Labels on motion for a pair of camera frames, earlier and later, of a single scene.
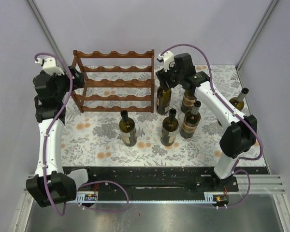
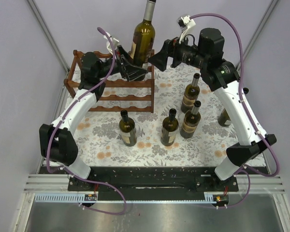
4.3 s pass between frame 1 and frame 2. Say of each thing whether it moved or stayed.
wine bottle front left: stayed
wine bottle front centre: stayed
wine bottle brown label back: stayed
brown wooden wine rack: stayed
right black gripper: moved
